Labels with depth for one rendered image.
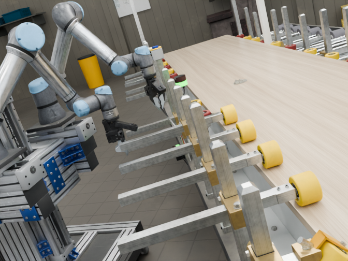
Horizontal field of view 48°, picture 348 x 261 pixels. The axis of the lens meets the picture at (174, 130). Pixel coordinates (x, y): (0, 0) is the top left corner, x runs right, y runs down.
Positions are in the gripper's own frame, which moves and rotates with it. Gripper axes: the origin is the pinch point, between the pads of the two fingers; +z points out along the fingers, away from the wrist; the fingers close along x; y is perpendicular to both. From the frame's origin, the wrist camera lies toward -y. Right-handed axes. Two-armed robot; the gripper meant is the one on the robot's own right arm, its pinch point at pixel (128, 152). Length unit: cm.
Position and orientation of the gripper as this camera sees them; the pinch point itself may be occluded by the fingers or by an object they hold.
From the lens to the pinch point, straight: 198.0
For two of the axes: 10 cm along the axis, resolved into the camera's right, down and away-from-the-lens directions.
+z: 2.6, 9.1, 3.1
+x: 1.3, 2.9, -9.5
